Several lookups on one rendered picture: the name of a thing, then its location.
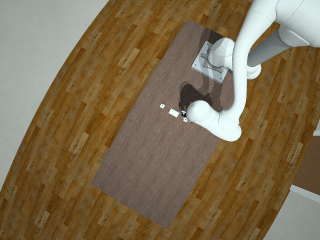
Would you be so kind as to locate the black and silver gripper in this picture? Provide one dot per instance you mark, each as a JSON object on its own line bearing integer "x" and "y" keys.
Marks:
{"x": 183, "y": 113}

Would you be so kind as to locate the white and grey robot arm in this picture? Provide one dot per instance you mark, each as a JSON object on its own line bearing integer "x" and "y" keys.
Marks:
{"x": 299, "y": 26}

